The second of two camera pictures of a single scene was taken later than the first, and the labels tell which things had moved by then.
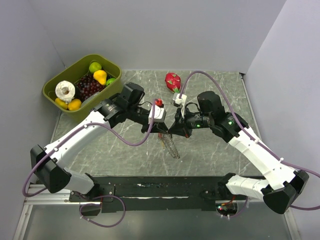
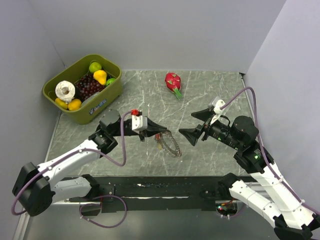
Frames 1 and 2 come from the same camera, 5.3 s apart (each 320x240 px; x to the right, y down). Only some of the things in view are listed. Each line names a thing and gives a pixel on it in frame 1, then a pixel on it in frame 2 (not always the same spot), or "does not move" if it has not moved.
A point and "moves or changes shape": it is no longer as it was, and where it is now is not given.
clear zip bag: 168,142 moves or changes shape
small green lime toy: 109,81 does not move
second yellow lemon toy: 74,104 does not move
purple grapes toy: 87,86 does not move
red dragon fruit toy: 173,81 does not move
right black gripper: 180,127 to 191,134
